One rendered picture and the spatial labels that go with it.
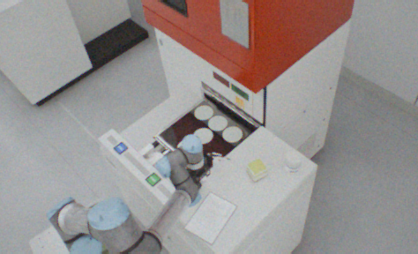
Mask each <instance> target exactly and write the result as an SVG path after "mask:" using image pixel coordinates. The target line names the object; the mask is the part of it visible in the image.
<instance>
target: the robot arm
mask: <svg viewBox="0 0 418 254"><path fill-rule="evenodd" d="M185 166H186V168H185ZM155 167H156V168H157V170H158V172H159V173H160V175H161V176H162V177H163V178H164V179H167V178H169V180H170V181H171V182H172V184H173V186H174V187H175V191H174V193H173V194H172V196H171V197H170V198H169V199H168V200H167V202H166V204H165V205H164V206H163V207H162V208H161V210H160V211H159V212H157V214H156V215H155V217H154V218H153V219H152V221H151V222H150V223H149V225H148V226H147V227H146V228H145V229H144V230H142V229H141V228H140V226H139V225H138V223H137V221H136V220H135V218H134V216H132V214H131V210H130V209H129V207H128V206H127V204H125V203H124V201H123V200H122V199H121V198H112V197H110V198H108V199H104V200H102V201H101V202H100V203H99V202H98V203H97V204H96V205H95V206H94V207H93V208H89V207H84V206H83V205H81V204H80V203H77V202H76V201H75V199H74V198H73V196H69V197H67V198H65V199H64V200H61V201H60V202H58V204H56V205H53V207H51V208H50V209H49V210H48V211H47V213H46V215H47V216H48V218H49V222H51V224H52V225H53V227H54V228H55V230H56V232H57V233H58V234H59V235H60V236H61V239H62V240H63V241H64V242H65V244H66V246H67V248H68V249H69V250H70V252H71V254H101V252H102V243H104V245H105V247H106V249H108V251H109V253H110V254H159V253H160V252H161V251H162V243H163V242H164V241H165V240H166V238H167V237H168V235H169V233H170V232H171V230H172V229H173V228H174V225H175V224H176V223H177V222H178V221H179V220H180V218H181V216H182V215H183V213H184V212H185V211H186V208H187V207H191V206H194V205H196V204H197V203H198V202H199V201H200V200H201V195H200V194H199V190H200V188H201V187H202V186H203V185H204V184H205V181H202V180H201V179H203V178H204V177H208V176H209V175H210V174H211V169H210V168H209V167H208V166H207V162H206V157H205V156H204V155H203V145H202V142H201V140H200V138H199V137H198V136H195V135H189V136H185V138H184V139H183V142H182V145H181V146H179V147H178V148H176V149H175V150H173V152H171V153H169V154H168V155H165V156H163V158H161V159H160V160H159V161H157V162H156V164H155ZM208 171H209V174H208V175H207V173H208Z"/></svg>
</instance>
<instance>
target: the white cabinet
mask: <svg viewBox="0 0 418 254"><path fill-rule="evenodd" d="M101 153H102V154H103V156H104V158H105V161H106V162H107V164H108V166H109V168H110V170H111V173H112V175H113V177H114V178H115V179H116V182H117V184H118V187H119V189H120V191H121V192H122V194H123V196H124V199H125V201H126V203H127V204H128V206H129V208H130V209H131V212H132V213H133V214H134V215H135V216H137V218H138V220H139V221H140V222H142V223H143V224H144V226H145V227H147V226H148V225H149V223H150V222H151V221H152V219H153V218H154V217H155V215H156V214H157V212H159V211H160V209H159V208H158V207H157V206H156V205H154V203H153V202H152V201H151V200H150V199H149V198H148V197H147V196H146V195H145V194H144V193H143V192H142V191H141V190H140V189H139V188H138V187H137V186H136V185H135V184H134V183H133V182H132V181H131V180H130V179H129V178H128V177H127V176H126V175H125V174H124V173H123V172H122V171H121V170H120V169H119V168H118V167H117V166H116V165H115V164H114V163H113V162H112V161H111V160H110V159H109V158H108V157H107V156H106V155H105V153H103V152H101ZM313 183H314V182H313ZM312 191H313V184H312V185H311V186H309V187H308V188H307V190H306V191H305V192H303V193H302V194H301V196H300V197H299V198H297V199H296V200H295V202H294V203H293V204H292V205H290V206H289V207H288V209H287V210H286V211H285V212H284V213H283V214H282V215H281V216H280V217H279V218H278V219H277V220H276V221H275V222H274V223H273V224H272V225H271V226H270V227H269V228H268V229H267V230H266V231H265V232H264V233H263V234H262V235H261V236H260V237H259V238H258V239H257V240H256V241H255V242H254V243H253V244H252V245H251V246H250V247H249V248H248V249H247V250H246V251H245V252H244V253H243V254H290V253H291V252H292V251H293V250H294V249H295V247H296V246H297V245H299V243H300V241H301V239H302V232H303V228H304V225H305V221H306V214H307V211H308V207H309V203H310V198H311V193H312ZM162 246H163V247H165V248H166V249H167V250H168V251H169V252H170V253H171V254H205V253H204V252H203V251H202V250H201V249H200V248H199V247H198V246H197V245H196V244H195V243H194V242H193V241H192V240H191V239H190V238H189V237H188V236H187V235H186V234H185V233H184V232H183V231H182V230H181V229H180V228H179V227H178V226H177V225H174V228H173V229H172V230H171V232H170V233H169V235H168V237H167V238H166V240H165V241H164V242H163V243H162Z"/></svg>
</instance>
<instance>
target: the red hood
mask: <svg viewBox="0 0 418 254"><path fill-rule="evenodd" d="M141 3H142V6H143V9H144V16H145V19H146V23H149V24H150V25H151V26H153V27H155V28H157V29H158V30H160V31H161V32H162V33H163V34H166V35H167V36H168V37H169V38H171V39H172V40H174V41H176V42H178V43H179V44H180V45H183V46H184V47H185V48H187V49H188V50H189V51H192V52H193V53H194V54H196V55H197V56H199V57H201V58H203V59H204V60H205V61H206V62H208V63H209V64H211V65H212V66H214V67H215V68H217V69H218V70H220V71H222V72H224V73H225V74H226V75H227V76H229V77H231V78H232V79H233V80H235V81H236V82H238V83H240V84H241V85H243V86H245V88H247V89H250V90H251V91H252V92H253V93H254V94H257V93H258V92H259V91H260V90H262V89H264V88H265V86H267V85H268V84H269V83H271V82H272V81H273V80H274V79H276V78H277V77H278V76H279V75H280V74H281V73H283V71H286V70H287V69H288V68H289V67H290V66H291V65H293V64H295V62H296V61H298V60H299V59H301V58H302V57H303V56H304V55H306V54H307V53H308V52H310V51H311V50H312V49H313V48H315V47H316V46H317V45H318V43H319V42H322V41H323V40H324V39H325V38H326V37H327V36H329V35H330V34H332V33H333V32H334V31H336V30H337V29H338V28H339V27H340V26H342V25H344V24H345V22H346V21H348V20H350V18H351V15H352V11H353V9H354V4H355V0H141Z"/></svg>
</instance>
